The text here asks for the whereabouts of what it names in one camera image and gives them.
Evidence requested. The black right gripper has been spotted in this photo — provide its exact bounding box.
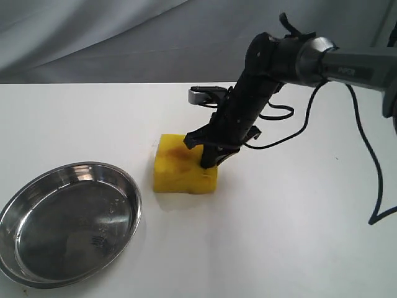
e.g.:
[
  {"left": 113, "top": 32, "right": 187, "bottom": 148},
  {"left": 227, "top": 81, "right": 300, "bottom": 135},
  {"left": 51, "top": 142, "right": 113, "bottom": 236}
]
[{"left": 184, "top": 74, "right": 279, "bottom": 169}]

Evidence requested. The yellow sponge block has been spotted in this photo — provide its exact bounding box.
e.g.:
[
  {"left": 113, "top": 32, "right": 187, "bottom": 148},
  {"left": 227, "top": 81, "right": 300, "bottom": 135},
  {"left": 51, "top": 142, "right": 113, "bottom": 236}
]
[{"left": 153, "top": 134, "right": 218, "bottom": 194}]

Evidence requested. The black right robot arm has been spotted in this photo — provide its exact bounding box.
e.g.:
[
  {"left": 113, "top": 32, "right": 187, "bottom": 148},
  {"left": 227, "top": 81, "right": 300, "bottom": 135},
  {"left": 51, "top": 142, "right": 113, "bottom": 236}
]
[{"left": 184, "top": 14, "right": 396, "bottom": 168}]

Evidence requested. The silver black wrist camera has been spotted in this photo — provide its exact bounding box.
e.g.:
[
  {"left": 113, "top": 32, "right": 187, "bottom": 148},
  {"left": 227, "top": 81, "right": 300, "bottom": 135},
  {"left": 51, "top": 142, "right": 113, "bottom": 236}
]
[{"left": 188, "top": 86, "right": 228, "bottom": 108}]

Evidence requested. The round stainless steel pan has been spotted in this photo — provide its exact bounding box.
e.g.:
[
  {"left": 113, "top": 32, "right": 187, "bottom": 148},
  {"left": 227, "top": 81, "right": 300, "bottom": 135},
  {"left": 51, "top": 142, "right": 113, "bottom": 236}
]
[{"left": 1, "top": 161, "right": 142, "bottom": 289}]

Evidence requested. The grey backdrop cloth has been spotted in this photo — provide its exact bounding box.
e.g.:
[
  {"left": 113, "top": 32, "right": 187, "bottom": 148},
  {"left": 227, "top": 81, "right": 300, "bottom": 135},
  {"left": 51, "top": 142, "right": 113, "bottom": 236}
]
[{"left": 1, "top": 1, "right": 396, "bottom": 84}]

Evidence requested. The black camera cable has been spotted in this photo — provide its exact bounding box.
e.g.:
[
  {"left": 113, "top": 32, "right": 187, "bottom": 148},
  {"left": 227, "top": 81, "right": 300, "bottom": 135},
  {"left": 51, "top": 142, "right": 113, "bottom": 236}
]
[{"left": 244, "top": 80, "right": 397, "bottom": 226}]

